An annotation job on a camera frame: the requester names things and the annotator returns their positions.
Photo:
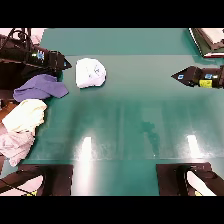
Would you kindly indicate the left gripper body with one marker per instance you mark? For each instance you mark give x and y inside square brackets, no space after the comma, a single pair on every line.
[56,60]

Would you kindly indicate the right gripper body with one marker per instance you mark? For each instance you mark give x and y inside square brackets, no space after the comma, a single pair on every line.
[191,76]

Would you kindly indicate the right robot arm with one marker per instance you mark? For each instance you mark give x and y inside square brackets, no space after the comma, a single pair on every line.
[213,77]

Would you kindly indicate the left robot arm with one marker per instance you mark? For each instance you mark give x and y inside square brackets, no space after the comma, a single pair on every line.
[18,55]

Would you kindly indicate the red garment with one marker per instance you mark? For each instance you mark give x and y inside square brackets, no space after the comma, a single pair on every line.
[215,55]

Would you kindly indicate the purple garment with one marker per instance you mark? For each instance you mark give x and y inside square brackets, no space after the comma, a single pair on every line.
[40,88]

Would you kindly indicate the white T-shirt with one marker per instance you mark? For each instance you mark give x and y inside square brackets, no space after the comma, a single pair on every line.
[89,73]

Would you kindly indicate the dark green garment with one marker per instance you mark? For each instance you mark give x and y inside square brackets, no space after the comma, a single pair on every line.
[196,41]

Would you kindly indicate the white garment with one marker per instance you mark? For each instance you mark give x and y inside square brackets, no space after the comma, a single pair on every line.
[215,34]

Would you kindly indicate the cream garment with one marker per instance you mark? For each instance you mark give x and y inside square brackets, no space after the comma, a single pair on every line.
[25,115]

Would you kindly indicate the pale pink garment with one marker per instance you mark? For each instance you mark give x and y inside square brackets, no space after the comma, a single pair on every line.
[15,146]

